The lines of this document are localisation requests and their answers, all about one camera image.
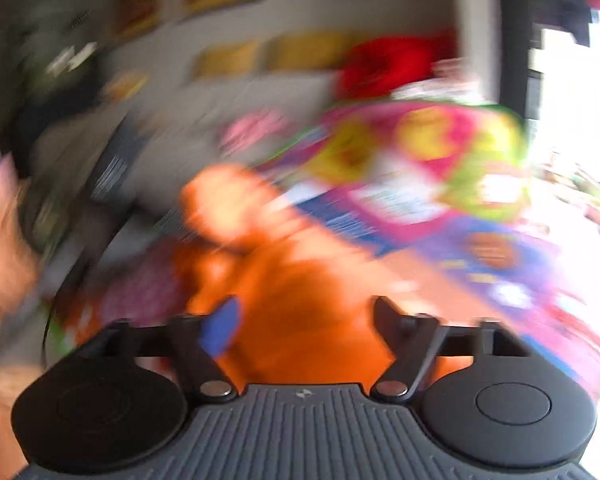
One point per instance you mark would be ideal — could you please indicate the dark curtain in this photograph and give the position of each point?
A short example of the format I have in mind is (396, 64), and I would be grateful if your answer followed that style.
(540, 20)

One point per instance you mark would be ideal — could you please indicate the red garment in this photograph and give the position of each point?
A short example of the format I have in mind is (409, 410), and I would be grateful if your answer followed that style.
(390, 67)

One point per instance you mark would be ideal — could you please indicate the beige sofa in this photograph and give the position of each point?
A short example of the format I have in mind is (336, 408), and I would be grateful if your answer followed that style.
(180, 110)

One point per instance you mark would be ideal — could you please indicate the person's left forearm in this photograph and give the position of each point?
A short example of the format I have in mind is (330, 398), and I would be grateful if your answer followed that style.
(5, 250)

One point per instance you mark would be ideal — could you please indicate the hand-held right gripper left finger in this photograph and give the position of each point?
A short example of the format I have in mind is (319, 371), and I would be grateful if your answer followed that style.
(222, 325)

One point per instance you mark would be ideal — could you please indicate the colourful cartoon play mat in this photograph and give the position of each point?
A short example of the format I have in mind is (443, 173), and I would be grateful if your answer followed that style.
(430, 210)

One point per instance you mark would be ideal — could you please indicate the orange pumpkin costume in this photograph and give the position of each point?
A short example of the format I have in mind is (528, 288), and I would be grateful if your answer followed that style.
(300, 300)

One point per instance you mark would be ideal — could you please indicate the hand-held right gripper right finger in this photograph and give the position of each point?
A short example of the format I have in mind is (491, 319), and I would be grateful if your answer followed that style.
(395, 322)

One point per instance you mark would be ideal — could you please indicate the pink garment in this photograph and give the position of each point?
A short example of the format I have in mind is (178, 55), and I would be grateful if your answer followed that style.
(252, 132)

